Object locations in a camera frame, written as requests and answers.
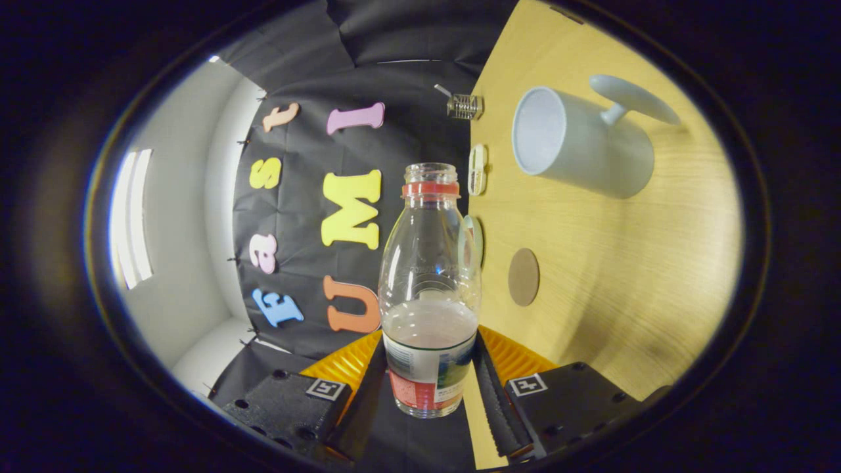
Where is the black backdrop cloth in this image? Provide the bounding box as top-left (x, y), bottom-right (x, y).
top-left (210, 0), bottom-right (520, 470)

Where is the pale green plate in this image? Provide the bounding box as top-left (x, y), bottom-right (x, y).
top-left (463, 215), bottom-right (485, 267)

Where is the round brown coaster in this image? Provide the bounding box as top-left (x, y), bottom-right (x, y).
top-left (508, 248), bottom-right (540, 307)

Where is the white divided dish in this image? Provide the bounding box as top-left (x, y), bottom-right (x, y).
top-left (468, 144), bottom-right (488, 196)

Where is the wooden table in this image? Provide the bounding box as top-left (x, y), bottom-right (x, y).
top-left (462, 0), bottom-right (744, 470)

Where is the white cup with handle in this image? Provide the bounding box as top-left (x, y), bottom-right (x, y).
top-left (511, 74), bottom-right (681, 200)

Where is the clear juice bottle red label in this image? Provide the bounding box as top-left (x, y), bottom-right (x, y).
top-left (378, 162), bottom-right (482, 419)

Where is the long ceiling light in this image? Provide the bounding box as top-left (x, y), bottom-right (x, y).
top-left (108, 149), bottom-right (153, 290)

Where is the small clear glass container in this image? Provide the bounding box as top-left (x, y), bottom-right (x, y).
top-left (447, 93), bottom-right (485, 121)

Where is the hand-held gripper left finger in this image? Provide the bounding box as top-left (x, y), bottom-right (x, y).
top-left (220, 330), bottom-right (390, 464)

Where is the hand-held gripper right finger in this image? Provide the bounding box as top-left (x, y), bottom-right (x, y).
top-left (472, 325), bottom-right (643, 461)

